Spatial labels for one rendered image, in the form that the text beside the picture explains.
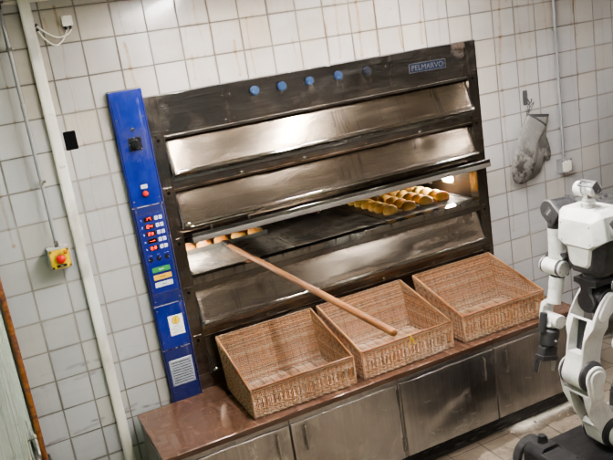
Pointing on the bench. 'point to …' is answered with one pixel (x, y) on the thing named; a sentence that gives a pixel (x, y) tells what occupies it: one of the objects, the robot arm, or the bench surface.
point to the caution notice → (176, 324)
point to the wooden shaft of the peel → (317, 292)
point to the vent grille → (181, 371)
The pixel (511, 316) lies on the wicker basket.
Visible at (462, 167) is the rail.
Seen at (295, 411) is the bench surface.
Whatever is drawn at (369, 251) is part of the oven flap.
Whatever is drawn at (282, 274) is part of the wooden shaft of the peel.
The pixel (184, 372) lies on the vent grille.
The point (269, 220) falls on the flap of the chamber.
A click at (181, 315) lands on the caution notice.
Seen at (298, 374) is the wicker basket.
